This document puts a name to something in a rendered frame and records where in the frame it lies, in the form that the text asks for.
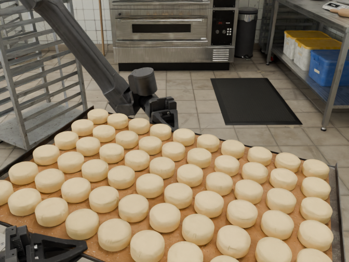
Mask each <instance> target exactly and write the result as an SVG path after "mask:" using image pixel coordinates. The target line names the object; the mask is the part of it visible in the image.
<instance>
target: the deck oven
mask: <svg viewBox="0 0 349 262"><path fill-rule="evenodd" d="M238 7H239V0H109V9H110V20H111V30H112V42H113V53H114V63H118V68H119V71H133V70H135V69H140V68H152V69H153V70H154V71H224V70H229V67H230V62H234V52H235V41H236V30H237V19H238Z"/></svg>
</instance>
